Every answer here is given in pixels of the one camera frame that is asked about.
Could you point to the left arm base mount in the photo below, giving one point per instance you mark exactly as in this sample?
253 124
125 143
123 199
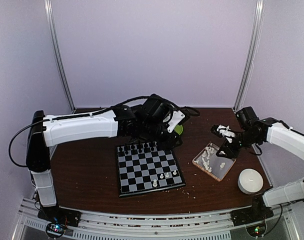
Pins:
59 222

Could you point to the green plate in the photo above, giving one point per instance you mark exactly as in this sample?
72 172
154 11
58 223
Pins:
179 129

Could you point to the left aluminium frame post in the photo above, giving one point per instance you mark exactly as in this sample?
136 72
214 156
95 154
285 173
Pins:
57 54

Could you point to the metal wooden tray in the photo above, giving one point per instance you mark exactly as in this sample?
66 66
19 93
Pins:
207 161

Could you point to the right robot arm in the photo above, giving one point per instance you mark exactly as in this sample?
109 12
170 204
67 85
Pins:
255 132

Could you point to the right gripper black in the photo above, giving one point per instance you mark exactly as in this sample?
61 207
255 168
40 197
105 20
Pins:
231 153

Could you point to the aluminium frame post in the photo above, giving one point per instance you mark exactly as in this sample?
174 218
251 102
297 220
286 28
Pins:
57 54
249 63

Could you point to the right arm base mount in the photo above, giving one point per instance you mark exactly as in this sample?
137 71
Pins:
254 221

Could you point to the front aluminium rail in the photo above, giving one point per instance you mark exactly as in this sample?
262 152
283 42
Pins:
213 225

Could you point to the right aluminium frame post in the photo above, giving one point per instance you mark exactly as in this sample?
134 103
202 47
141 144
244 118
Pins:
249 63

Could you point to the white chess piece tall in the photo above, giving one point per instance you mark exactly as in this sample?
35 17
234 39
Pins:
154 184

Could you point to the black white chessboard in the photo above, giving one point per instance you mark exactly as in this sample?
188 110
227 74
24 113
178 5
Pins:
140 163

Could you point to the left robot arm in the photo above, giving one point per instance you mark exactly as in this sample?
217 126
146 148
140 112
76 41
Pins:
151 118

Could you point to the white bowl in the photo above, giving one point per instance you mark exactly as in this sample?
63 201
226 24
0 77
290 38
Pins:
250 181

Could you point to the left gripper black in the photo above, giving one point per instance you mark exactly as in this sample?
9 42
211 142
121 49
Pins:
170 144

